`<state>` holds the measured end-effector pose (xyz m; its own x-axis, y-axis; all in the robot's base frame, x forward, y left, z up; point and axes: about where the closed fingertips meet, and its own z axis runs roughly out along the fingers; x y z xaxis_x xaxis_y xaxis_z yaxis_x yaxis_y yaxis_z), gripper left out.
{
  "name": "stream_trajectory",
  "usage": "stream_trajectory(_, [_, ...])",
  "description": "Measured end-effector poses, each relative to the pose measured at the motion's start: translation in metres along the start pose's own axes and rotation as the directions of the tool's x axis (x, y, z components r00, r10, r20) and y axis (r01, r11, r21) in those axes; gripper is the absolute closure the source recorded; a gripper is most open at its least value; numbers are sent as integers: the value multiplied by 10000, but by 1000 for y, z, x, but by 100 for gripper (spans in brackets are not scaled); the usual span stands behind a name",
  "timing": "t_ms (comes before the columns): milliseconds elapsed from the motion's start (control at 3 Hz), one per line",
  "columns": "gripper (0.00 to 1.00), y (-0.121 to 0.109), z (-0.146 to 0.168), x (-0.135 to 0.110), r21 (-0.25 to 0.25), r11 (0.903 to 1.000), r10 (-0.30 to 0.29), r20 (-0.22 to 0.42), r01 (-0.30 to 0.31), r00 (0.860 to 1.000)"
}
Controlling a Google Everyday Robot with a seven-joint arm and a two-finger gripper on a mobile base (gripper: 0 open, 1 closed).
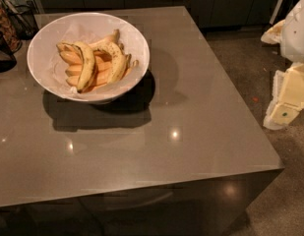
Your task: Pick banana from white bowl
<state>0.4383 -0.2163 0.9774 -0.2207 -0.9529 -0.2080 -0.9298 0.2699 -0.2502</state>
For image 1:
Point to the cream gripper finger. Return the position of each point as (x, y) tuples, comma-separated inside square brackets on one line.
[(290, 100)]

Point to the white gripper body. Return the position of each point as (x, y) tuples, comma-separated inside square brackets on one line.
[(298, 38)]

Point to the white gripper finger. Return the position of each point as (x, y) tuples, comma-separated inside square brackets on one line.
[(277, 84)]

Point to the spotted yellow banana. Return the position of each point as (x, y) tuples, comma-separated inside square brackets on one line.
[(118, 60)]

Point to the yellow banana left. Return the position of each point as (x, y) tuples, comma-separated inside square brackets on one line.
[(88, 63)]

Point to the white paper bowl liner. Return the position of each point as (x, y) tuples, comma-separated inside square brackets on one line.
[(99, 64)]

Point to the white bowl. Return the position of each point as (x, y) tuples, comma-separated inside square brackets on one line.
[(48, 68)]

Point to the bunch of orange bananas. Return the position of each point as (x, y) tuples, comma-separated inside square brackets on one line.
[(102, 62)]

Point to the dark cluttered objects top-left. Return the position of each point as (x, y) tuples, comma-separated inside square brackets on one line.
[(17, 23)]

